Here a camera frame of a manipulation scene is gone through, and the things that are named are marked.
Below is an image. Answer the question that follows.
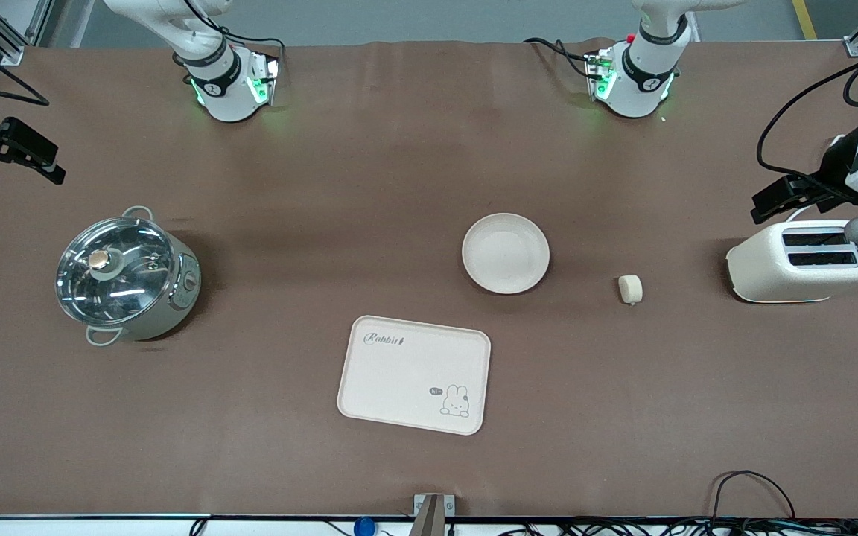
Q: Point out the round cream plate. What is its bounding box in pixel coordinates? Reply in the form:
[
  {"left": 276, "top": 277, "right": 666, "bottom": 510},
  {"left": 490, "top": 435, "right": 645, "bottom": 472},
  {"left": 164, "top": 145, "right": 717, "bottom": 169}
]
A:
[{"left": 462, "top": 213, "right": 551, "bottom": 295}]

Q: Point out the cream rabbit print tray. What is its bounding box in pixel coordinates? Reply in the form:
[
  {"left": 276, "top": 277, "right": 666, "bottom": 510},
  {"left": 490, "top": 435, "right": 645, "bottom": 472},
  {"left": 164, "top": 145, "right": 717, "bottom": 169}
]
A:
[{"left": 337, "top": 315, "right": 492, "bottom": 436}]

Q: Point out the cream two-slot toaster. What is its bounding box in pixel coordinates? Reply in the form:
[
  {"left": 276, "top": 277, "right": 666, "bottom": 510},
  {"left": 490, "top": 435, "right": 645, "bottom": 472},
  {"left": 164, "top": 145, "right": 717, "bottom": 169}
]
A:
[{"left": 725, "top": 218, "right": 858, "bottom": 304}]

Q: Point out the glass pot lid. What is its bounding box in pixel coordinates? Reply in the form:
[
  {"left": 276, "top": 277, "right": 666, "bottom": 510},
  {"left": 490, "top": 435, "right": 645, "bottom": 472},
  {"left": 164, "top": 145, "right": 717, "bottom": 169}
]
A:
[{"left": 55, "top": 217, "right": 177, "bottom": 327}]

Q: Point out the steel electric cooking pot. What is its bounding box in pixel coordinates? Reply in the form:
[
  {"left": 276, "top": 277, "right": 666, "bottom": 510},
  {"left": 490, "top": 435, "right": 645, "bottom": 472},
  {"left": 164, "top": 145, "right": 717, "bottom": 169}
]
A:
[{"left": 55, "top": 205, "right": 203, "bottom": 348}]

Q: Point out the brown table mat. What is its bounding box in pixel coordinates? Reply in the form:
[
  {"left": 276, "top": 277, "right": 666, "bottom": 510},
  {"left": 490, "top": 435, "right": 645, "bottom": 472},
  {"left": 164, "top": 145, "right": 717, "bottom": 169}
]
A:
[{"left": 0, "top": 39, "right": 858, "bottom": 519}]

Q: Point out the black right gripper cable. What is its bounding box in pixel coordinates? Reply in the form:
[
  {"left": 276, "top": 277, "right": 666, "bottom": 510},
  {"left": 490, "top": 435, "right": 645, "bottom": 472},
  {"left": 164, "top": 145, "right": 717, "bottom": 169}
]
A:
[{"left": 0, "top": 30, "right": 51, "bottom": 107}]

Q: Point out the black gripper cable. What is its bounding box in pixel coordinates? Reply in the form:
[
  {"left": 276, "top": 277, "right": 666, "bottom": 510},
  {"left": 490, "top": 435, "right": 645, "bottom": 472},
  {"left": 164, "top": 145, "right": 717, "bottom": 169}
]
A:
[
  {"left": 0, "top": 30, "right": 51, "bottom": 107},
  {"left": 756, "top": 39, "right": 858, "bottom": 200}
]

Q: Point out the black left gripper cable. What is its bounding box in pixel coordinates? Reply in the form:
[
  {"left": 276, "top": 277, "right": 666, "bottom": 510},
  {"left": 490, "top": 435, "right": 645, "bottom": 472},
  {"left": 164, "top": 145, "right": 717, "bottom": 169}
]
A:
[{"left": 756, "top": 39, "right": 858, "bottom": 200}]

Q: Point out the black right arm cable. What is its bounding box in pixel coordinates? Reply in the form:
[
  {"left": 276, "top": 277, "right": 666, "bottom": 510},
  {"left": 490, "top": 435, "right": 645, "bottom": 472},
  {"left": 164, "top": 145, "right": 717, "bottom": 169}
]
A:
[{"left": 182, "top": 0, "right": 286, "bottom": 69}]

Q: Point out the black left arm base cable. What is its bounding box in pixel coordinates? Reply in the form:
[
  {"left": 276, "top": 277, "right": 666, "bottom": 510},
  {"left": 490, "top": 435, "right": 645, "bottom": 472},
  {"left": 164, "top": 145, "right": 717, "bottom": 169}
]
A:
[{"left": 524, "top": 36, "right": 597, "bottom": 80}]

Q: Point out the black looped table-edge cable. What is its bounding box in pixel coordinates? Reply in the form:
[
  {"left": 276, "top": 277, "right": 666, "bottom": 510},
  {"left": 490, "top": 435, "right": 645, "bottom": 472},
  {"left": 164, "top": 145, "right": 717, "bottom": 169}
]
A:
[{"left": 711, "top": 470, "right": 797, "bottom": 522}]

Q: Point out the black cable bundle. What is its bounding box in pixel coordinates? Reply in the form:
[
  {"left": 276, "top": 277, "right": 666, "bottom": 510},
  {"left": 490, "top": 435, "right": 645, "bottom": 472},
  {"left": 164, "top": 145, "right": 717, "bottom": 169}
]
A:
[{"left": 444, "top": 517, "right": 858, "bottom": 536}]

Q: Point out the grey metal camera bracket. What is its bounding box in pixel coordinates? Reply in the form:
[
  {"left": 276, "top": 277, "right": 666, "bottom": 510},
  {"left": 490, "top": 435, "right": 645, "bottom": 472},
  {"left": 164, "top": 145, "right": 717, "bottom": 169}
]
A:
[{"left": 408, "top": 493, "right": 455, "bottom": 536}]

